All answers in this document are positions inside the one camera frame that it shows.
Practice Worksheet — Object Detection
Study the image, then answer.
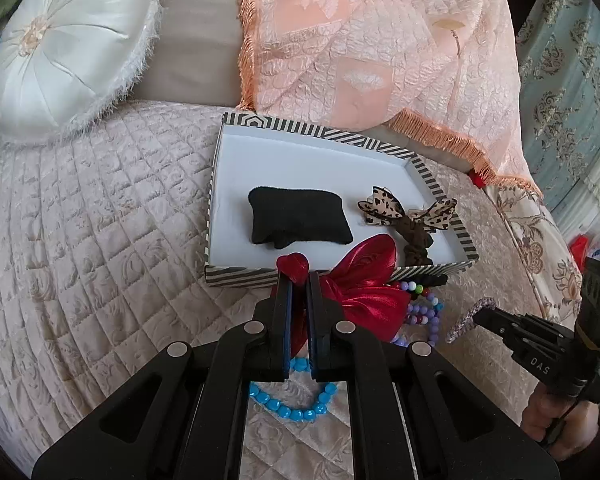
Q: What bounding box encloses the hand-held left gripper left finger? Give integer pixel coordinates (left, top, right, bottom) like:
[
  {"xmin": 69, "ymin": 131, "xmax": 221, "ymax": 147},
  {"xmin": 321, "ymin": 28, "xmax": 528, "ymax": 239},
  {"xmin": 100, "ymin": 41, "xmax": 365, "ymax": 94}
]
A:
[{"xmin": 31, "ymin": 270, "xmax": 296, "ymax": 480}]

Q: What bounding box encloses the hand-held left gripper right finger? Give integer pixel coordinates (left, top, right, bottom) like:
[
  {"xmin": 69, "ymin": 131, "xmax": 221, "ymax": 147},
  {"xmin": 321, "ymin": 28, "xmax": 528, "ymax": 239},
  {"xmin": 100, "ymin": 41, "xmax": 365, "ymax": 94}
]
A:
[{"xmin": 305, "ymin": 271, "xmax": 561, "ymax": 480}]

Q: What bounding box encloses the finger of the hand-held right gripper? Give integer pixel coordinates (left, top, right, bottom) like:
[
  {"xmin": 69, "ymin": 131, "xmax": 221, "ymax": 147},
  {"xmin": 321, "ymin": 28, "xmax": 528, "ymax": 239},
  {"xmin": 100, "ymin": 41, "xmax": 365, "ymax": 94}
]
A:
[{"xmin": 472, "ymin": 306, "xmax": 576, "ymax": 348}]

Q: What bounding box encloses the rhinestone hair tie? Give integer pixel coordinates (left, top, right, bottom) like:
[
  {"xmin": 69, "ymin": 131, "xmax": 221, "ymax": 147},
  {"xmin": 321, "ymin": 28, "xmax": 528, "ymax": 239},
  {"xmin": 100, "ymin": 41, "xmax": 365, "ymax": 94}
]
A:
[{"xmin": 446, "ymin": 297, "xmax": 498, "ymax": 345}]

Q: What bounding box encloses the red satin hair bow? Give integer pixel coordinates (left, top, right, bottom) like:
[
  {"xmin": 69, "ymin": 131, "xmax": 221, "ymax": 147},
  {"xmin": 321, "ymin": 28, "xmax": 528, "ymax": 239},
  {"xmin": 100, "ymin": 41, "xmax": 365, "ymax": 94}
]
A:
[{"xmin": 276, "ymin": 235, "xmax": 411, "ymax": 356}]

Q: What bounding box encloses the purple bead bracelet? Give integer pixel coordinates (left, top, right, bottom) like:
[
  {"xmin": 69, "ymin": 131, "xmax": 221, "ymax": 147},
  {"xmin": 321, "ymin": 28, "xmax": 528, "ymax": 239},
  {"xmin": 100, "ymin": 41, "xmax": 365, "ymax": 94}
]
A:
[{"xmin": 392, "ymin": 290, "xmax": 446, "ymax": 348}]

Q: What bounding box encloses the blue bead bracelet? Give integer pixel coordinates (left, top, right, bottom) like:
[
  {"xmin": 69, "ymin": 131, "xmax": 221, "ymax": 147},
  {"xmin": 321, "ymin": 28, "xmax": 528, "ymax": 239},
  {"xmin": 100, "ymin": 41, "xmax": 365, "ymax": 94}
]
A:
[{"xmin": 249, "ymin": 357, "xmax": 338, "ymax": 422}]

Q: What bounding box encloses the striped cardboard box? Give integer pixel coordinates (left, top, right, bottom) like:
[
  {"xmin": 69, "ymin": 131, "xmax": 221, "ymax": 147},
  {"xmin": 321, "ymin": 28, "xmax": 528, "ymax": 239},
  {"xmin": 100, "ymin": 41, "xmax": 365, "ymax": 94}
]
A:
[{"xmin": 205, "ymin": 111, "xmax": 480, "ymax": 288}]

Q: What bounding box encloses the person's right hand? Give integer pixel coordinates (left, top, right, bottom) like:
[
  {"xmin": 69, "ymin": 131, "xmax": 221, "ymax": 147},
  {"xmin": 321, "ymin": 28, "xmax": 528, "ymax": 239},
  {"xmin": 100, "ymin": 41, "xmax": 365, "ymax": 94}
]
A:
[{"xmin": 522, "ymin": 390, "xmax": 600, "ymax": 462}]

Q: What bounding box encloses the floral embroidered bedding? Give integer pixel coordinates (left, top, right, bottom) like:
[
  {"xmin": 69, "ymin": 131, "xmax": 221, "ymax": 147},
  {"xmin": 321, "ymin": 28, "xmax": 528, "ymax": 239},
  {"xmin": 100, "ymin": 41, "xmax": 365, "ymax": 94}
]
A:
[{"xmin": 485, "ymin": 180, "xmax": 588, "ymax": 323}]

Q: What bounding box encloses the small black cushion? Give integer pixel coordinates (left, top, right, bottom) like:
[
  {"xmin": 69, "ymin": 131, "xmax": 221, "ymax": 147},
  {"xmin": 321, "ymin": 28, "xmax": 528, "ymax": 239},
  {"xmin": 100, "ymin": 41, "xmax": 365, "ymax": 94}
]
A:
[{"xmin": 247, "ymin": 186, "xmax": 353, "ymax": 250}]

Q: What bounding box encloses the red cloth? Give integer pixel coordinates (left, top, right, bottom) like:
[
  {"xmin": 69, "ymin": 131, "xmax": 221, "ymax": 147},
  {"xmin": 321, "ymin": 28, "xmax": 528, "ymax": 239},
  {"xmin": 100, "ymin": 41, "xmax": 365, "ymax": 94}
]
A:
[{"xmin": 567, "ymin": 232, "xmax": 600, "ymax": 268}]

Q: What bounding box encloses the leopard bow brown scrunchie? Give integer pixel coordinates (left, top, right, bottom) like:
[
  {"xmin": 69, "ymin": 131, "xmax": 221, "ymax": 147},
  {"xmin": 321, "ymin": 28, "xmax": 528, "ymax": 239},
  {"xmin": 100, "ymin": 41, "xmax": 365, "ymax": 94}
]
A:
[{"xmin": 357, "ymin": 186, "xmax": 458, "ymax": 265}]

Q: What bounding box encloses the beige quilted bedspread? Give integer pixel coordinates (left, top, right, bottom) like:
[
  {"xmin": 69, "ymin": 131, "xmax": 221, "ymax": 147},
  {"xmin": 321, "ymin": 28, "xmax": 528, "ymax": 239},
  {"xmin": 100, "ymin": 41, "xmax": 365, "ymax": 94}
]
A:
[{"xmin": 0, "ymin": 100, "xmax": 546, "ymax": 480}]

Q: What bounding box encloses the blue patterned curtain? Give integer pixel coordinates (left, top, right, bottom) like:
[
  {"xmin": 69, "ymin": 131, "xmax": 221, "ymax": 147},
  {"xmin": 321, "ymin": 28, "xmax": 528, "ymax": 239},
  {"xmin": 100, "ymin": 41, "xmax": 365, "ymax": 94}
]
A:
[{"xmin": 515, "ymin": 0, "xmax": 600, "ymax": 211}]

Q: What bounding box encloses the pink fringed blanket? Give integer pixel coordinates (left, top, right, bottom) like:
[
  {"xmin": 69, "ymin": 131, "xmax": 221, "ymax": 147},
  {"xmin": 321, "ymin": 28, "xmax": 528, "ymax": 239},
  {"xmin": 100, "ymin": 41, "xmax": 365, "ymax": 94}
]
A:
[{"xmin": 236, "ymin": 0, "xmax": 543, "ymax": 196}]

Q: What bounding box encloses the beige headboard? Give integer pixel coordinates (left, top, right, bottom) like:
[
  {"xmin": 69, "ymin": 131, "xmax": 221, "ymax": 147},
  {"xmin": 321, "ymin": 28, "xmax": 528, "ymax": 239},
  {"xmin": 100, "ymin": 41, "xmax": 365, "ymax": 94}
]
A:
[{"xmin": 130, "ymin": 0, "xmax": 248, "ymax": 111}]

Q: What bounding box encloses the round white satin pillow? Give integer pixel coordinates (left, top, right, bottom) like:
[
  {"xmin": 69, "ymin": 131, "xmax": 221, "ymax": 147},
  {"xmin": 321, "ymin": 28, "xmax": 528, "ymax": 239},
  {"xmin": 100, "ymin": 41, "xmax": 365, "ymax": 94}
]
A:
[{"xmin": 0, "ymin": 0, "xmax": 166, "ymax": 146}]

